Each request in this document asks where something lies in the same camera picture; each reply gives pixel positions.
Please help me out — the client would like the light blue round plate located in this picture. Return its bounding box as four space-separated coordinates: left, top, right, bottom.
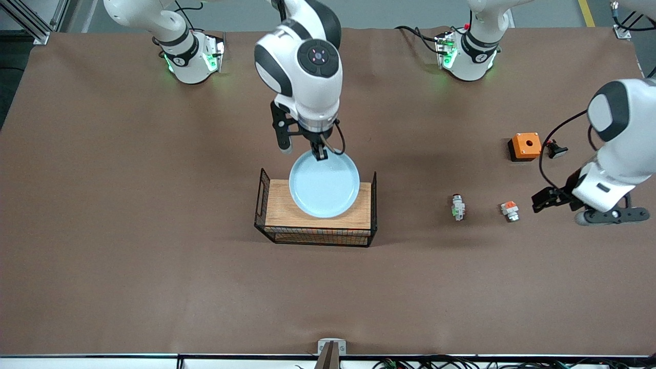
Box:
289 150 360 219

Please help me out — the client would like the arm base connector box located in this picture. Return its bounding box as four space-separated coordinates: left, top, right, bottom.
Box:
202 33 226 73
434 31 457 70

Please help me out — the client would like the black push button head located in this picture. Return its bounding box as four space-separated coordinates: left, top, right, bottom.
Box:
545 139 569 160

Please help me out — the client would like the light wooden board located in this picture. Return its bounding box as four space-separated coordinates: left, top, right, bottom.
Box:
265 179 372 231

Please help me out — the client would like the brown table mat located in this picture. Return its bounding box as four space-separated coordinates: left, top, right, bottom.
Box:
0 26 656 357

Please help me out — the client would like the orange button enclosure box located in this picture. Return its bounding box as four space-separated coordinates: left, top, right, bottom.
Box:
507 132 543 162

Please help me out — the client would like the black wire mesh basket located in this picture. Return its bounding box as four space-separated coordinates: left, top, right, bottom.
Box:
254 168 378 248

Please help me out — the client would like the black base cable bundle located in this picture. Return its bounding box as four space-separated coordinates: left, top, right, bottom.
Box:
394 25 442 55

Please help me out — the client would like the metal corner bracket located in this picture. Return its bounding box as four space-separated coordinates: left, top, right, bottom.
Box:
609 0 634 40

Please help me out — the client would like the grey table edge bracket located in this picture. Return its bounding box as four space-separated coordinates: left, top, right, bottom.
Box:
314 338 347 369

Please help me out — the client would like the aluminium frame profile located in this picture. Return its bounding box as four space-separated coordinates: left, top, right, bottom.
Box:
0 0 70 46

